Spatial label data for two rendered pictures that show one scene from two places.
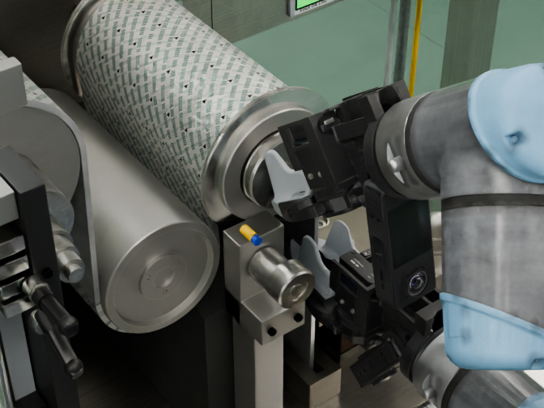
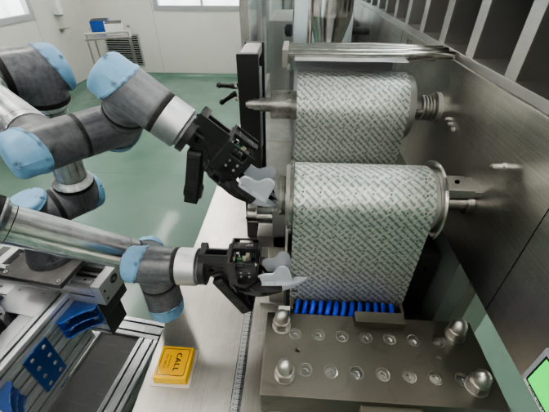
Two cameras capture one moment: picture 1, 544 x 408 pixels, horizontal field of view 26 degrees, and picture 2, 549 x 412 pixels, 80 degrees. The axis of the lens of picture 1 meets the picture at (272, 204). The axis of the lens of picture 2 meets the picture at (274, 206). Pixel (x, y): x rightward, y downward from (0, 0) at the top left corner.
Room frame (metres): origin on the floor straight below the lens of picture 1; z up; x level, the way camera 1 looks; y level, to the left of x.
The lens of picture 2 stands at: (1.13, -0.40, 1.60)
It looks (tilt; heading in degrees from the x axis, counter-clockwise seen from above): 36 degrees down; 130
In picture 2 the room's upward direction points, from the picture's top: straight up
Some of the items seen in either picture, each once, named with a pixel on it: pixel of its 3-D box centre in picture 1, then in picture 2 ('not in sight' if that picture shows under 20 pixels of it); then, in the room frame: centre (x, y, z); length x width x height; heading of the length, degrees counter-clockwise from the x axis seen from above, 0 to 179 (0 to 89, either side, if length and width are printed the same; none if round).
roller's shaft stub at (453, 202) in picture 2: not in sight; (449, 201); (1.07, 0.17, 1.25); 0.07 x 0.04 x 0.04; 36
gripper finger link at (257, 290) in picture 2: not in sight; (260, 284); (0.84, -0.10, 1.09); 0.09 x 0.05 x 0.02; 35
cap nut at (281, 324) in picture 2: not in sight; (281, 318); (0.91, -0.11, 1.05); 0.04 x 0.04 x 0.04
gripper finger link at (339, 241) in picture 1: (337, 244); (283, 275); (0.88, -0.07, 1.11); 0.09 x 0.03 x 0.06; 35
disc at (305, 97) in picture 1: (269, 160); (291, 195); (0.84, 0.00, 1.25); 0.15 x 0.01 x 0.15; 126
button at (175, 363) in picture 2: not in sight; (175, 364); (0.74, -0.27, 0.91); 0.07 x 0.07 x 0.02; 36
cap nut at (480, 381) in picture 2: not in sight; (480, 380); (1.23, 0.01, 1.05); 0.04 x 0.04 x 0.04
